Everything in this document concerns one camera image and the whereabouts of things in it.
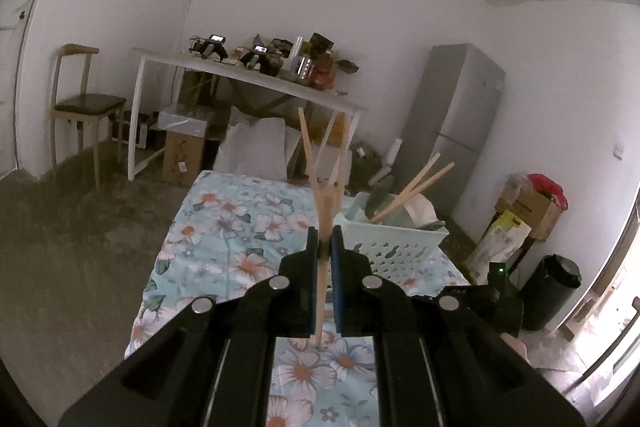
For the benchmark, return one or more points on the white table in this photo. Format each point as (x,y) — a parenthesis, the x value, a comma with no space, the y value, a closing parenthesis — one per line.
(225,72)

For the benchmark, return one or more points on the red bag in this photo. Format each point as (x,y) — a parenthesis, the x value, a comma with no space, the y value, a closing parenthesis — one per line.
(547,187)

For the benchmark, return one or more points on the large steel ladle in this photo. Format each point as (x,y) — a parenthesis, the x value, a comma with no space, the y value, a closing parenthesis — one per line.
(380,207)

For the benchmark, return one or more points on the clear plastic tube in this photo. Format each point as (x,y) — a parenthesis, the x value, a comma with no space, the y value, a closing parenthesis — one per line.
(298,46)

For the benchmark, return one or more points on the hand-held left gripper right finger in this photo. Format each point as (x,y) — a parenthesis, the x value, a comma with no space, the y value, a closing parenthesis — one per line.
(339,287)

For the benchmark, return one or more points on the black handheld device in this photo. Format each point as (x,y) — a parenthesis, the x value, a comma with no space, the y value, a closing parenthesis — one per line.
(212,47)
(260,59)

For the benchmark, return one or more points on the plastic-wrapped cardboard box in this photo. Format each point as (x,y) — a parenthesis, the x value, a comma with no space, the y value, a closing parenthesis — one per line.
(182,157)

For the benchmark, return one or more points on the white pillow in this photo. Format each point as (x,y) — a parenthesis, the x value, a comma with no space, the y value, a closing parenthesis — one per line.
(255,147)

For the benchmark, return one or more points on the sliding glass door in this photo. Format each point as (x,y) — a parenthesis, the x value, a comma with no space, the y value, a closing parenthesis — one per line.
(615,307)

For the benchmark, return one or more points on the small brown box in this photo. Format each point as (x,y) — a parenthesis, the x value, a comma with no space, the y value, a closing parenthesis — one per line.
(321,43)

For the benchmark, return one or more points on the bundle of wooden chopsticks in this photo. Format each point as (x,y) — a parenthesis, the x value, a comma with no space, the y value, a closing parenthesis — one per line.
(410,194)

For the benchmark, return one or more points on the floral blanket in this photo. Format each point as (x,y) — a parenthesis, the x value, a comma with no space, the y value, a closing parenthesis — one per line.
(240,227)

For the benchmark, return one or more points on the grey refrigerator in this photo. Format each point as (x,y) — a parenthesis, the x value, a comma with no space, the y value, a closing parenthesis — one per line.
(460,117)

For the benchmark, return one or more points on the white wall outlet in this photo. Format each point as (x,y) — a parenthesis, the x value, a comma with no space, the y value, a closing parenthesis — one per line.
(619,153)

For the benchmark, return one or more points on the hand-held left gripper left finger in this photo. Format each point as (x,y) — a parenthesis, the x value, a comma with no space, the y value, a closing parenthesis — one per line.
(305,287)

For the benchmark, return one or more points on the white long plastic bar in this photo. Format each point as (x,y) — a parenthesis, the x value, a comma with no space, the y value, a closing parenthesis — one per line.
(392,152)

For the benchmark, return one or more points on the yellow white sack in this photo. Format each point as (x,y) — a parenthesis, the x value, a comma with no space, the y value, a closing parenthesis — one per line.
(500,237)

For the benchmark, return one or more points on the dark round trash bin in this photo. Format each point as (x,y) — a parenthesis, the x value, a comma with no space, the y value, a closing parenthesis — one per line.
(550,292)

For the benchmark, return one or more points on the red labelled bottle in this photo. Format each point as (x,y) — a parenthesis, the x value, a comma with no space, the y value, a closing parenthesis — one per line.
(324,78)

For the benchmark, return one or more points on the dark green bag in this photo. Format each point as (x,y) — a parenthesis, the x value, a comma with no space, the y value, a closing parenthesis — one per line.
(367,167)

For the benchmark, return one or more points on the white door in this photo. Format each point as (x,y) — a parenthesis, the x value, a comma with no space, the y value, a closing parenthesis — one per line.
(11,97)

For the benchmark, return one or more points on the wooden chair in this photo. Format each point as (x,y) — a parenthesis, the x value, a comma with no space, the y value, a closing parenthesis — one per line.
(90,102)

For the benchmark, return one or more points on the green plastic utensil basket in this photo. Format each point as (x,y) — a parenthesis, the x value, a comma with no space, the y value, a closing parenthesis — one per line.
(400,234)

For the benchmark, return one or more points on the steel cup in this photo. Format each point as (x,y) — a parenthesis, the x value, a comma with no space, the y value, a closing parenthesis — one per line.
(305,69)

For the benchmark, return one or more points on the brown cardboard box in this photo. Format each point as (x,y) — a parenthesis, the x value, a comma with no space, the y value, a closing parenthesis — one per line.
(530,212)

